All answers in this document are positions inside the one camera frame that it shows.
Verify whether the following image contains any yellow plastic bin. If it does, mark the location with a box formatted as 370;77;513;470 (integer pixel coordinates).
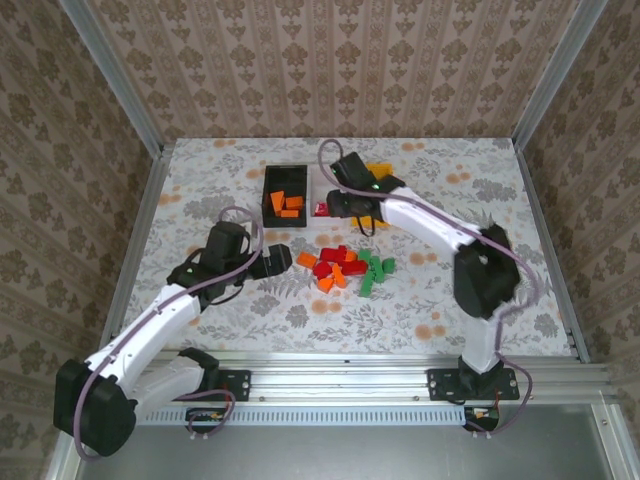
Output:
349;162;396;230

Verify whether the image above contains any white plastic bin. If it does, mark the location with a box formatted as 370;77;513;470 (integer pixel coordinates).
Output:
305;164;351;230

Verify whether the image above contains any black plastic bin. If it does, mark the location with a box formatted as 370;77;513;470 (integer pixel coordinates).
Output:
261;164;309;230

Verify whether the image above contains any floral patterned table cover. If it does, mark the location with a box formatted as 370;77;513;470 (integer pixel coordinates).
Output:
115;137;575;357

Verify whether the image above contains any aluminium mounting beam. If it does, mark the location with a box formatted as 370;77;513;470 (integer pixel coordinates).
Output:
74;349;614;406

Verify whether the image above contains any grey metal tray panel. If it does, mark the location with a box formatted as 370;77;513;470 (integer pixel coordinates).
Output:
47;407;640;480

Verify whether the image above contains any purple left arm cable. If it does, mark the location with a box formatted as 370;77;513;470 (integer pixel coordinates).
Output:
72;205;265;459

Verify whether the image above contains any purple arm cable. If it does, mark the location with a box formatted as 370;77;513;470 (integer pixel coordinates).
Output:
72;205;265;459
317;138;542;441

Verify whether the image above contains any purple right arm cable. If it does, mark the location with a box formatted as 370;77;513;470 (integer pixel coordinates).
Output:
317;138;542;441

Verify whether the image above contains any aluminium table side rail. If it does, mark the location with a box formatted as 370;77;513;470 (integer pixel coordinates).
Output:
102;143;176;351
513;143;591;365

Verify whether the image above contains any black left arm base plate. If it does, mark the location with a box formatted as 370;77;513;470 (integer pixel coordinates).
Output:
212;368;252;403

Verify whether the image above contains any white slotted cable duct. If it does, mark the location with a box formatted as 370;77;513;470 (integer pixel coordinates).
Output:
134;405;469;427

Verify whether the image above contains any black cable connector box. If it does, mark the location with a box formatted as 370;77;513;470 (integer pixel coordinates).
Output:
187;407;225;434
463;405;501;432

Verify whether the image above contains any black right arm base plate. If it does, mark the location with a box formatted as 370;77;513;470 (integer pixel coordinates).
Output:
427;368;521;403

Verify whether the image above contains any aluminium frame post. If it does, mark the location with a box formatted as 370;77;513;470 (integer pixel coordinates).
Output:
512;0;609;151
57;0;166;157

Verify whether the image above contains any aluminium lower frame rail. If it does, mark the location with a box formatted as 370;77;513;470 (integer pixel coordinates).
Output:
591;404;640;480
47;452;81;480

